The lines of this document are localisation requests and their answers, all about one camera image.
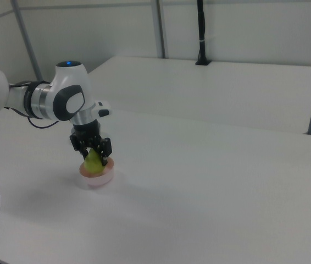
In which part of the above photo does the green pear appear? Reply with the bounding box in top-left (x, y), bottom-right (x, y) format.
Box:
top-left (84, 148), bottom-right (104, 176)

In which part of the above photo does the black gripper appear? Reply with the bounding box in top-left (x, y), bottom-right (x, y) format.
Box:
top-left (69, 119), bottom-right (114, 167)

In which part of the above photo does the white table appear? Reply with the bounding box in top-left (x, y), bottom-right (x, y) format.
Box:
top-left (87, 56), bottom-right (311, 135)

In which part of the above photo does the black pole with clamp base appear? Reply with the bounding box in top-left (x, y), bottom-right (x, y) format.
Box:
top-left (195, 0), bottom-right (212, 66)

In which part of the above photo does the wide aluminium frame post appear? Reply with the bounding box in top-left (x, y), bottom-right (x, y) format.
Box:
top-left (150, 0), bottom-right (170, 59)

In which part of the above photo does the pink plastic bowl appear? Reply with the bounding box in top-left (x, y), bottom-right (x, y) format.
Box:
top-left (79, 157), bottom-right (116, 188)

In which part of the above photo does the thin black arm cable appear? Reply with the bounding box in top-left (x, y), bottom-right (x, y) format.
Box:
top-left (3, 106), bottom-right (60, 129)

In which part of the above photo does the slim aluminium frame post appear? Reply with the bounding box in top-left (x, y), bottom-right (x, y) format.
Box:
top-left (10, 0), bottom-right (43, 81)

